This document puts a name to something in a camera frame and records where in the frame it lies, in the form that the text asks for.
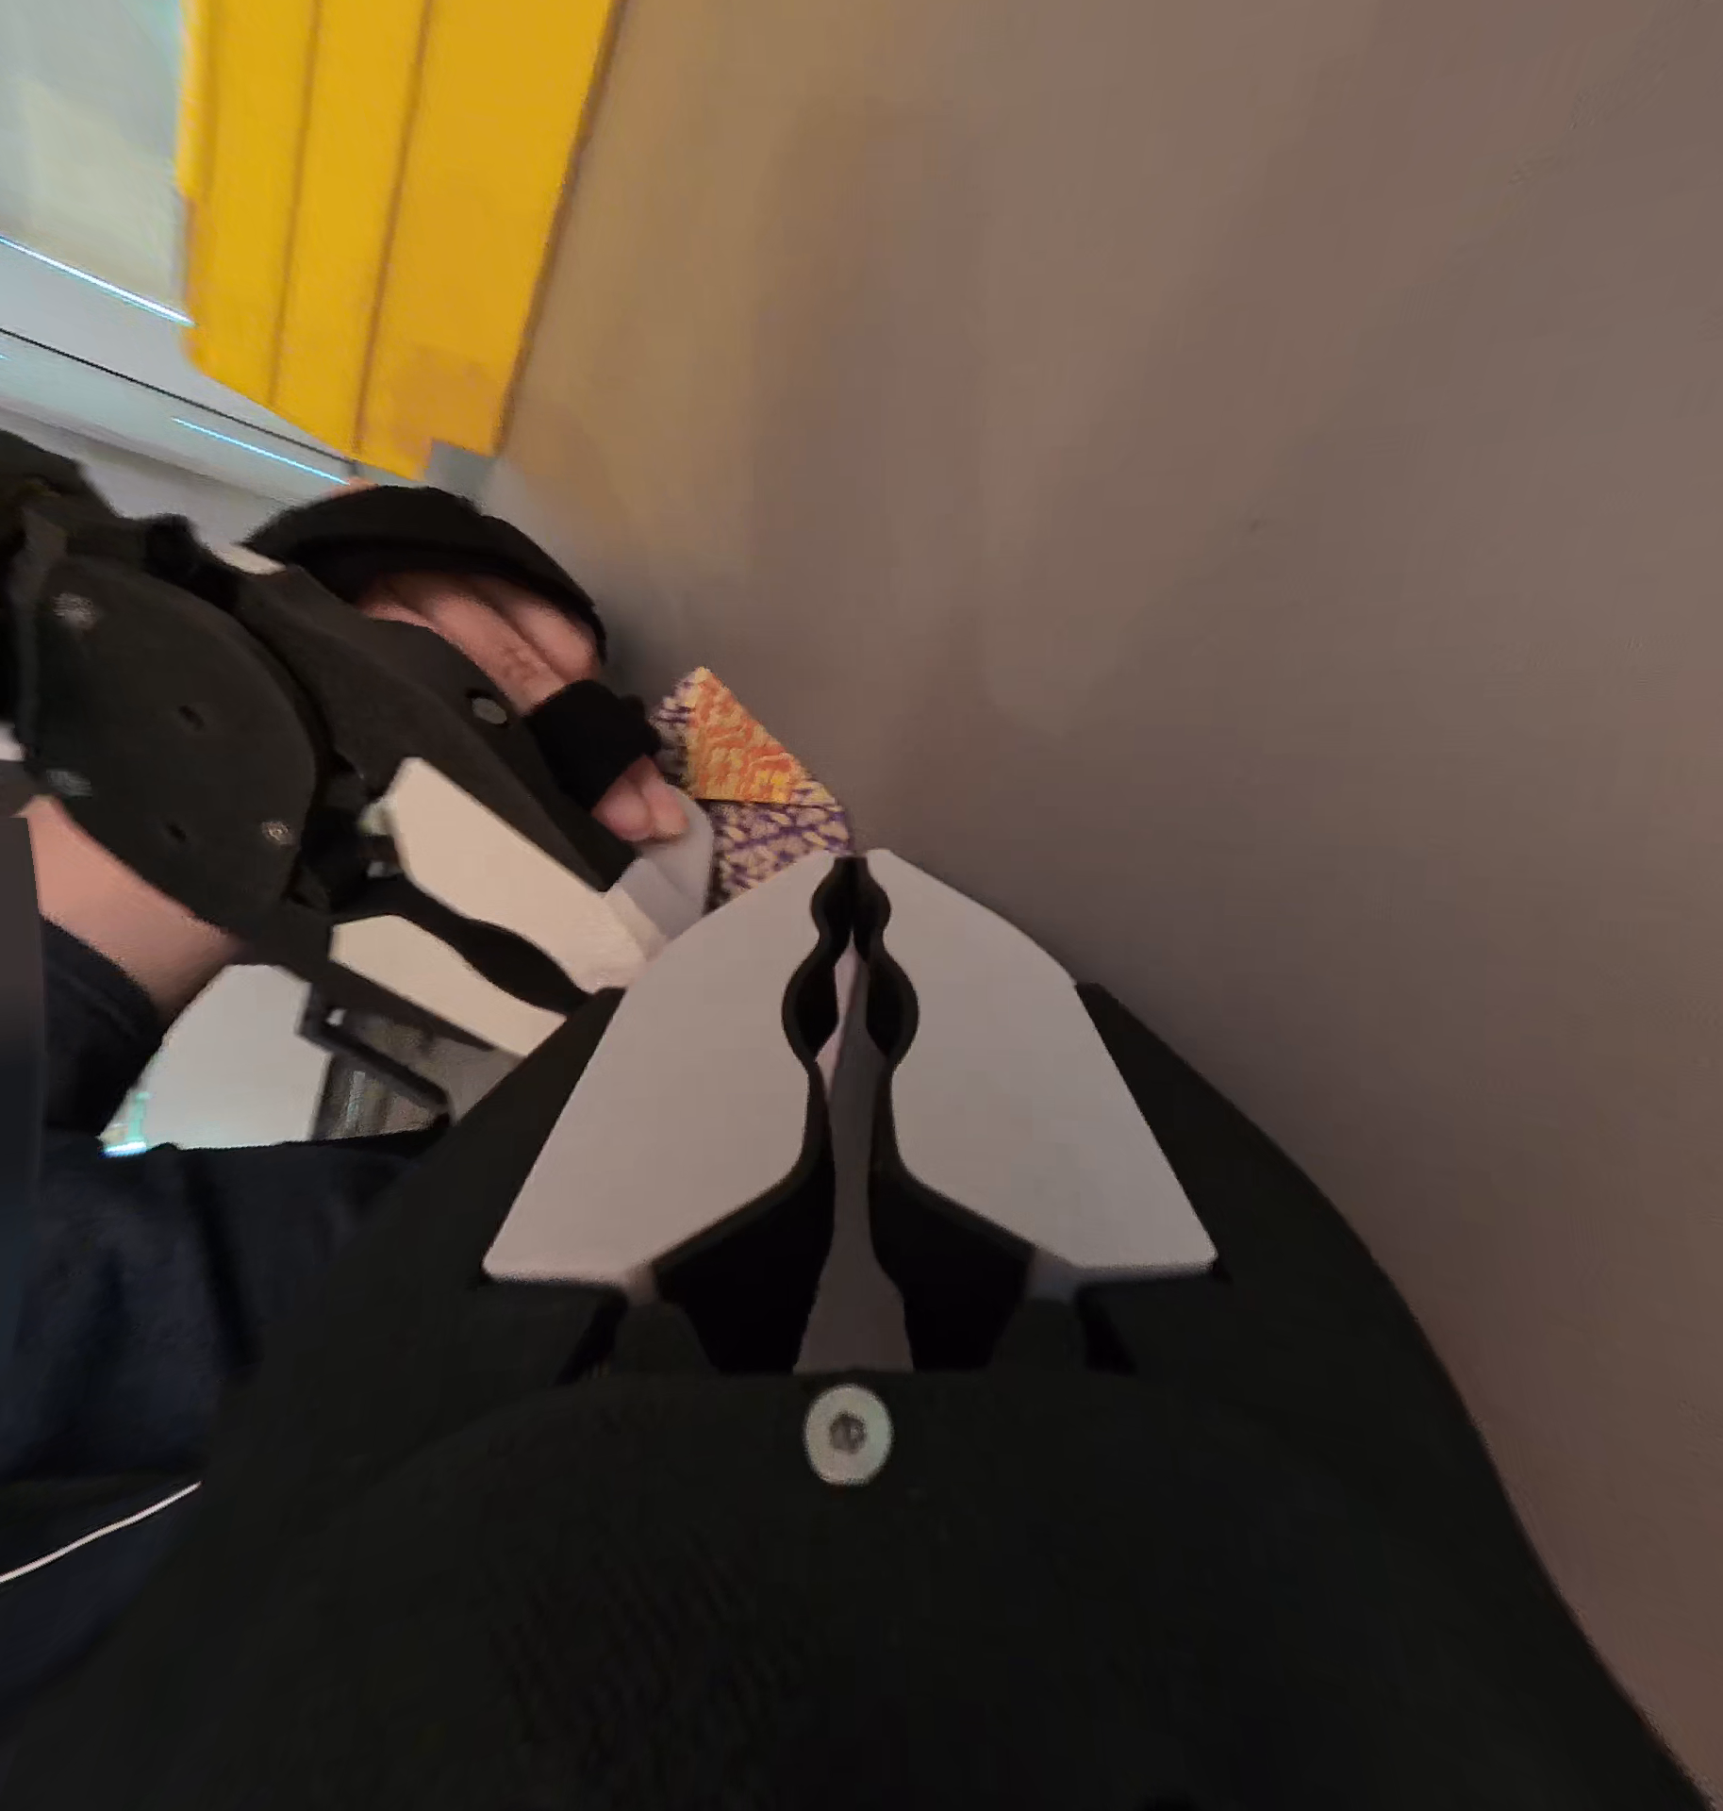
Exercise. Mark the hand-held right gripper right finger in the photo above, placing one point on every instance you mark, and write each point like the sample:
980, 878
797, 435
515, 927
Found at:
1031, 1118

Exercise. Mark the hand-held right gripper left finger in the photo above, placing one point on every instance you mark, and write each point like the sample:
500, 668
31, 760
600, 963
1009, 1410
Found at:
677, 1118

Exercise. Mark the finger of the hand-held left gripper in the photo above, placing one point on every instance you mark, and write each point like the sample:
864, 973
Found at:
507, 864
422, 976

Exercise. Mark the patterned origami paper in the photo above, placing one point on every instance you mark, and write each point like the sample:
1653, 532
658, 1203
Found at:
748, 757

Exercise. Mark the person's left hand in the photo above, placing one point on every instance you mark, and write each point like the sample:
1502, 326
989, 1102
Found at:
507, 638

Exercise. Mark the person's dark blue clothing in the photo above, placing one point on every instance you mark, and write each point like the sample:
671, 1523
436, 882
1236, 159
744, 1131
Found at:
211, 1303

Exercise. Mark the yellow plastic bin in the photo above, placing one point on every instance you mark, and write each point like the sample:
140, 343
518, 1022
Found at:
380, 212

